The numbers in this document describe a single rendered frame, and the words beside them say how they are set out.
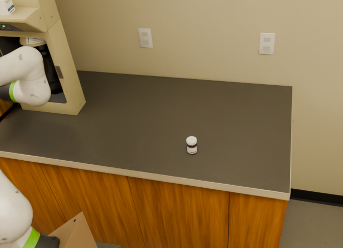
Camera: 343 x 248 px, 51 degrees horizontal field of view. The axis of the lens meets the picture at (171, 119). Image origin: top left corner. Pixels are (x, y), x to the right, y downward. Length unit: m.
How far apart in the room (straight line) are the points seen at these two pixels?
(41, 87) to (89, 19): 0.73
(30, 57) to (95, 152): 0.51
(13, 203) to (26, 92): 0.58
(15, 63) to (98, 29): 0.80
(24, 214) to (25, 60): 0.61
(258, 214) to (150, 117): 0.67
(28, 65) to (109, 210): 0.86
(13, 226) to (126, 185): 0.80
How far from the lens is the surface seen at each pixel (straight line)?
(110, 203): 1.84
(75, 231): 1.13
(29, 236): 1.14
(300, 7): 1.78
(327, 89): 2.01
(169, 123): 1.71
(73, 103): 1.84
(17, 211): 0.97
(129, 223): 1.93
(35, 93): 1.44
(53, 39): 1.68
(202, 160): 1.52
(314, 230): 2.51
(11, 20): 1.56
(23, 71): 1.38
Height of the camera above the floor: 2.05
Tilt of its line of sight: 40 degrees down
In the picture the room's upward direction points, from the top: 7 degrees counter-clockwise
